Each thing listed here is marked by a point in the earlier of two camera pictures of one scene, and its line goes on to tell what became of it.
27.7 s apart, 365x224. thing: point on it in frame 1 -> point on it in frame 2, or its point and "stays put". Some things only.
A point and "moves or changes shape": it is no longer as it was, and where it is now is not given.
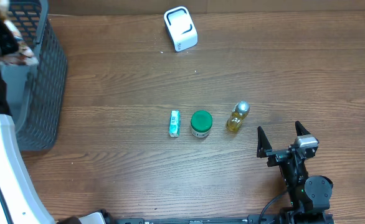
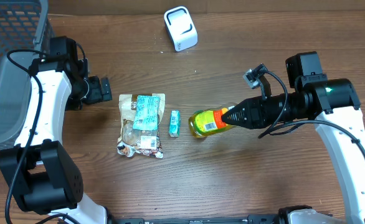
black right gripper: x=283 y=154 -> x=255 y=112
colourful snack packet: x=23 y=55 -> x=130 y=150
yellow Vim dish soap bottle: x=239 y=111 moves or changes shape
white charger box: x=180 y=28 stays put
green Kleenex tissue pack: x=174 y=123 stays put
